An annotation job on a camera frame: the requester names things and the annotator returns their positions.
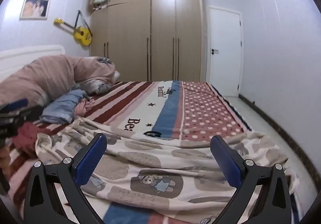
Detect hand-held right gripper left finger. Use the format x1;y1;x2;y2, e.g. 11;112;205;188
23;133;108;224

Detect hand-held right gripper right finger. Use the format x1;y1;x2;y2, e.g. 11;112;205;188
210;135;293;224

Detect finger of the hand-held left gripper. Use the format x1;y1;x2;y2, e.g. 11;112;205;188
0;99;29;113

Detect cream bear print pants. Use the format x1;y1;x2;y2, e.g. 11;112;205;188
35;116;289;224

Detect red garment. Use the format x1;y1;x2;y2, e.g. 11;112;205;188
12;121;47;157

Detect pink duvet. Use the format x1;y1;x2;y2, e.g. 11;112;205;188
0;55;121;114

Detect blue denim garment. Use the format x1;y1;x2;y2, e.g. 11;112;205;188
40;89;88;124

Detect pink garment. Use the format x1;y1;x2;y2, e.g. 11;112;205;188
74;99;96;117

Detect white headboard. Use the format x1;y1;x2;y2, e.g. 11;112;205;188
0;44;66;81

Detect striped dotted printed blanket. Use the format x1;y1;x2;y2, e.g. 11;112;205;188
0;80;254;224

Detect yellow guitar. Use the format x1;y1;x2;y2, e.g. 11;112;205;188
53;10;93;46

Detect white door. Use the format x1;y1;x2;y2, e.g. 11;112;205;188
207;6;242;98

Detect beige wooden wardrobe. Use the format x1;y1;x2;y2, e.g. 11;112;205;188
89;0;203;83

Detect framed wall picture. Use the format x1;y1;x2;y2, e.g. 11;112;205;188
19;0;50;20

